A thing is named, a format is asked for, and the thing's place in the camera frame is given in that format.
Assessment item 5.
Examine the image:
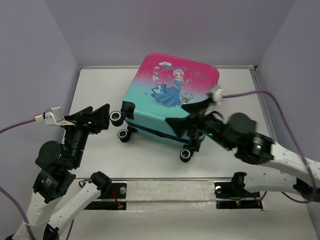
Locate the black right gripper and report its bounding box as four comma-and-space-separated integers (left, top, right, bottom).
163, 98, 232, 151

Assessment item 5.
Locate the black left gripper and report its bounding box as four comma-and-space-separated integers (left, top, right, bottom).
62, 102, 113, 166

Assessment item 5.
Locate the pink and teal suitcase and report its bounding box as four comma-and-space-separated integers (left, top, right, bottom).
109, 52, 220, 163

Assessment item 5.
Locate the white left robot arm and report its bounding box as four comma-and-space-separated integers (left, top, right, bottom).
8, 103, 112, 240

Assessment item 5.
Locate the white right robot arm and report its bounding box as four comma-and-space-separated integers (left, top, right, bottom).
165, 100, 320, 203

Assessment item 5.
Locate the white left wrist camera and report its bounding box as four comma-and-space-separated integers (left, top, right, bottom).
33, 106, 75, 127

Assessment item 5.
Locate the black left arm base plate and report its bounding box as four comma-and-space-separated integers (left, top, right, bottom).
85, 181, 127, 211

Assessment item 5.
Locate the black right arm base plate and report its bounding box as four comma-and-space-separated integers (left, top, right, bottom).
214, 181, 263, 210

